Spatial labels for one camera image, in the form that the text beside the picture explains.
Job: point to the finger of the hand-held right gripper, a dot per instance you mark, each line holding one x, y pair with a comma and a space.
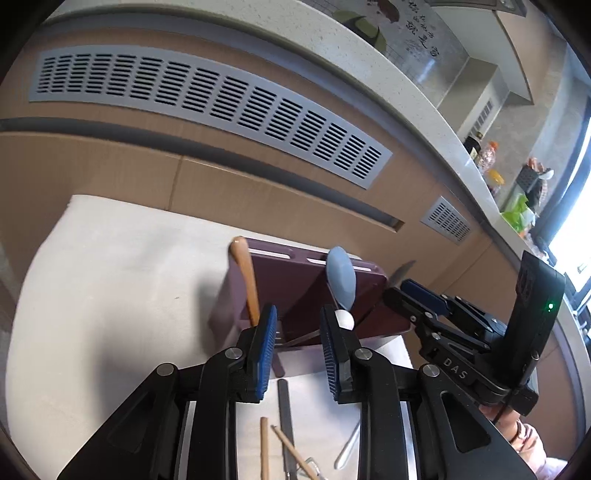
400, 302
425, 295

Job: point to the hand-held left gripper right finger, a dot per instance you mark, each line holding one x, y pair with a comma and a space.
329, 357

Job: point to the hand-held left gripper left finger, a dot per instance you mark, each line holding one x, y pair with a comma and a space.
265, 357

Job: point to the maroon plastic utensil holder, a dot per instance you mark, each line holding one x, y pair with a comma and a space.
295, 286

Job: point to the person's right forearm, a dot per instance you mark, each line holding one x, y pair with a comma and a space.
542, 454

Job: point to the person's right hand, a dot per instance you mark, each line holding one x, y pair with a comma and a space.
504, 424

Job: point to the flat grey metal knife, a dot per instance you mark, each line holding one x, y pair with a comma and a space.
286, 415

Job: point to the blue-grey silicone spoon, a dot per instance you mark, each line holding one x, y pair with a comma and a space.
340, 279

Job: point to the small grey vent grille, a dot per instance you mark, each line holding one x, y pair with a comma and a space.
445, 219

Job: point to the stainless steel spoon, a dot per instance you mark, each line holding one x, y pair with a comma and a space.
347, 445

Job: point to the wooden chopstick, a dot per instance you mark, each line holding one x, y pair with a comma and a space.
264, 447
293, 450

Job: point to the green packet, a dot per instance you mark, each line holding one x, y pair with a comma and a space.
519, 212

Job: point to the orange plastic bottle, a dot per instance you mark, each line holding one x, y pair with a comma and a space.
496, 182

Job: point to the black countertop caddy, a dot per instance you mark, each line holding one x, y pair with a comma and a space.
532, 182

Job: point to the orange-capped clear bottle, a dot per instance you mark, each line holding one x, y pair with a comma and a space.
488, 157

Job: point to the white table mat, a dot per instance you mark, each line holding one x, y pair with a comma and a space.
124, 295

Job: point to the dark sauce bottle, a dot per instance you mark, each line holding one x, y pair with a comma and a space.
473, 147

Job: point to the steel range hood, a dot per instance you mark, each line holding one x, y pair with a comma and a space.
480, 60

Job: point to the large grey vent grille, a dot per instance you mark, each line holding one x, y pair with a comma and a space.
207, 104

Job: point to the wall poster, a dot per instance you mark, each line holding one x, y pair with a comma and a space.
392, 32

